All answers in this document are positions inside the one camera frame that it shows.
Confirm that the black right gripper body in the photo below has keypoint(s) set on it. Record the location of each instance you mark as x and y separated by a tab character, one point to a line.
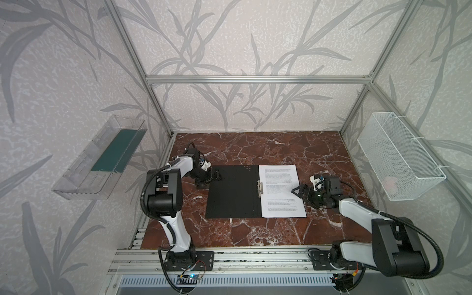
307	192

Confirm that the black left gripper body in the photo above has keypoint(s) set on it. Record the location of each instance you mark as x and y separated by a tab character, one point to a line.
208	175

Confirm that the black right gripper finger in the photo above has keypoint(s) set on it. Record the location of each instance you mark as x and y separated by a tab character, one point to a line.
302	191
313	202

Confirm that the printed paper sheet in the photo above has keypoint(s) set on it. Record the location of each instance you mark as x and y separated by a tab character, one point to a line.
277	200

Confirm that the white black file folder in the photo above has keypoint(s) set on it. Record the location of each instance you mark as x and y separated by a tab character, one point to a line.
236	195

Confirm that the metal folder clip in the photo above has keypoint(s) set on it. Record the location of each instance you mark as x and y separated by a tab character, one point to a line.
260	189

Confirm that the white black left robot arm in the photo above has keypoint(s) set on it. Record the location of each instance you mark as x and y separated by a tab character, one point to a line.
161	199

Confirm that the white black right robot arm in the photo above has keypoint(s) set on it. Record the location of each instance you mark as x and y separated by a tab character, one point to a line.
395	249

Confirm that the green circuit board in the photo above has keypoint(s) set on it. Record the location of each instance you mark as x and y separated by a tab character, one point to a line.
191	279

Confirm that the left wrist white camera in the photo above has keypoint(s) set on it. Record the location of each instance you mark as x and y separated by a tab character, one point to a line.
205	165

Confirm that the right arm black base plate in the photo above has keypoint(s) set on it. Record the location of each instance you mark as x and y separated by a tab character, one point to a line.
321	260

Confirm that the white wire mesh basket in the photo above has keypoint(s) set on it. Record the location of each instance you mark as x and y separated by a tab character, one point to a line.
400	162

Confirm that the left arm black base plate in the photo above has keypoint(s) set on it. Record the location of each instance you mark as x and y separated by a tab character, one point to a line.
199	261

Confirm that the clear plastic wall tray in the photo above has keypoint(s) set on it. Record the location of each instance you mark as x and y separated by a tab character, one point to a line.
98	168

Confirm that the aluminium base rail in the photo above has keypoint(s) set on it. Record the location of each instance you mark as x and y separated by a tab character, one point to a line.
227	260

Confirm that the aluminium cage frame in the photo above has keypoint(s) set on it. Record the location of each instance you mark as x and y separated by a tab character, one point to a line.
428	77

